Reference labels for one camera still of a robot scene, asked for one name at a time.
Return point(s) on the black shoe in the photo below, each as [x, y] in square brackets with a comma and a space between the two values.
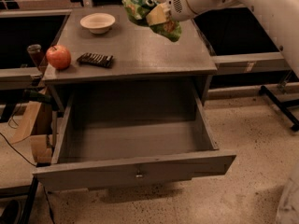
[11, 214]

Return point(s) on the black stand leg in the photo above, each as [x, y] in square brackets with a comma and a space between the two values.
[26, 212]

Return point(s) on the green rice chip bag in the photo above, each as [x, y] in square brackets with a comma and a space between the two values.
[137, 10]

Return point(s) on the dark green clamp handle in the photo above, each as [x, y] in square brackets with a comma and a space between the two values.
[36, 96]

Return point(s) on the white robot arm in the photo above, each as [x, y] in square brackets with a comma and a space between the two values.
[278, 18]

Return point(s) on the red apple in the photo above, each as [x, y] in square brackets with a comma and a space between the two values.
[59, 57]

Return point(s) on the dark chocolate bar wrapper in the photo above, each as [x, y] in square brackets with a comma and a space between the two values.
[95, 59]

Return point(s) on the small metal drawer knob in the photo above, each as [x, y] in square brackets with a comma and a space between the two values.
[139, 175]

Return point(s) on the cardboard box pieces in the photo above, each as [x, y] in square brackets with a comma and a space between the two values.
[35, 129]

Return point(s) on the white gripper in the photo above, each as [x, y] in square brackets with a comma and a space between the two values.
[175, 4]

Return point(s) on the cream ceramic bowl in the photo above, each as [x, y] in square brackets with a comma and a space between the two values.
[98, 23]

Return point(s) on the open grey top drawer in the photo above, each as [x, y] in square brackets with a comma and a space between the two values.
[107, 136]

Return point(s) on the black chair base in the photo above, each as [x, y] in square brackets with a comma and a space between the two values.
[283, 106]

